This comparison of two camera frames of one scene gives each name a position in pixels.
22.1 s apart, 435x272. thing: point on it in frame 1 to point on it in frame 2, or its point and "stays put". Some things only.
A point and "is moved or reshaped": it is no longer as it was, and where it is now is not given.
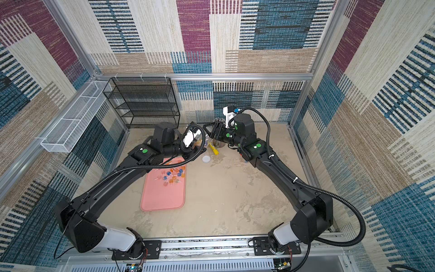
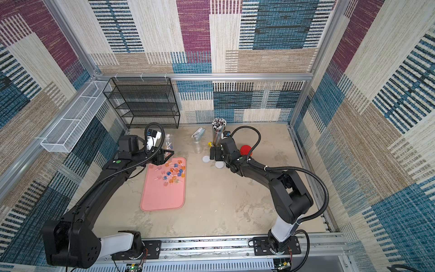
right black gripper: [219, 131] to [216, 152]
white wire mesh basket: [64, 135] stays put
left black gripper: [197, 148] to [160, 157]
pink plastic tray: [164, 188] stays put
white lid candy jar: [199, 139] is moved or reshaped
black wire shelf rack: [143, 102] stays put
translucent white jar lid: [206, 158] stays put
